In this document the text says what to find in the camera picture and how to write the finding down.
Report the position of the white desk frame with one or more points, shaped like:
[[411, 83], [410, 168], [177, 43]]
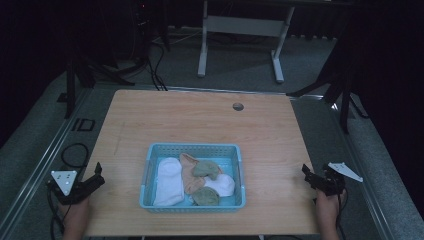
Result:
[[243, 26]]

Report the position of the person's right hand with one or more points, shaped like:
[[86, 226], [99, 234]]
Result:
[[328, 208]]

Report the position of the long white sock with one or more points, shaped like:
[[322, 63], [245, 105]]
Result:
[[169, 183]]

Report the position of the black rectangular floor bracket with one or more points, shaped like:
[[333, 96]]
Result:
[[83, 125]]

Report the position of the short white sock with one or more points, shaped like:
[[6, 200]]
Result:
[[221, 185]]

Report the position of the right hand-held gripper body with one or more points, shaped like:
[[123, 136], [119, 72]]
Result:
[[330, 181]]

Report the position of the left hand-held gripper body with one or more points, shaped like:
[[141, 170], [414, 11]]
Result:
[[68, 186]]

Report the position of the black stand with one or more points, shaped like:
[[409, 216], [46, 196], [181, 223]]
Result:
[[70, 86], [345, 100]]

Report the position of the light blue plastic basket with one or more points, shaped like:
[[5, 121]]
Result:
[[156, 203]]

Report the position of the beige sock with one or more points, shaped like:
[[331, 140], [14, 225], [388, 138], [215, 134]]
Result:
[[190, 175]]

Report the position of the green sock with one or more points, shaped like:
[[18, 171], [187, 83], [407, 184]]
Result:
[[206, 169], [206, 196]]

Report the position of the person's left hand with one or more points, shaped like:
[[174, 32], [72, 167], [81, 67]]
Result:
[[74, 213]]

